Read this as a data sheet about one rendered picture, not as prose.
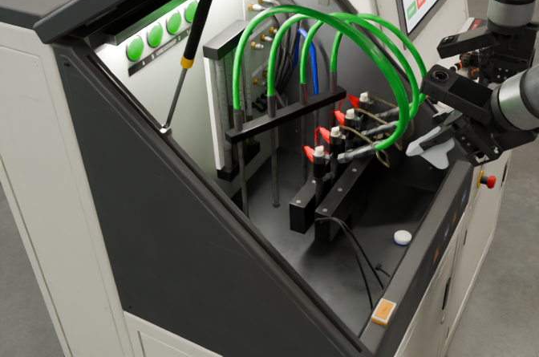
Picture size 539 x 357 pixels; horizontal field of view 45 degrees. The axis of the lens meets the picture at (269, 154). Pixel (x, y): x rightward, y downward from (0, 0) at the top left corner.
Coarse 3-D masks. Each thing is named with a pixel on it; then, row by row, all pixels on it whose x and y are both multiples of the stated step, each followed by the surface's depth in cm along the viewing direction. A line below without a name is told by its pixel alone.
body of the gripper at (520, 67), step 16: (496, 32) 114; (512, 32) 113; (528, 32) 113; (496, 48) 117; (512, 48) 116; (528, 48) 114; (480, 64) 119; (496, 64) 117; (512, 64) 115; (528, 64) 115; (496, 80) 120
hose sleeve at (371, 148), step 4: (372, 144) 130; (360, 148) 132; (364, 148) 131; (368, 148) 130; (372, 148) 129; (348, 152) 134; (352, 152) 133; (356, 152) 132; (360, 152) 131; (364, 152) 131; (368, 152) 130; (372, 152) 130; (344, 156) 134; (348, 156) 133; (352, 156) 133; (356, 156) 132; (360, 156) 132; (348, 160) 134
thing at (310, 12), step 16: (256, 16) 127; (320, 16) 119; (352, 32) 118; (240, 48) 133; (368, 48) 118; (240, 64) 136; (384, 64) 118; (400, 96) 119; (400, 112) 121; (400, 128) 123; (384, 144) 127
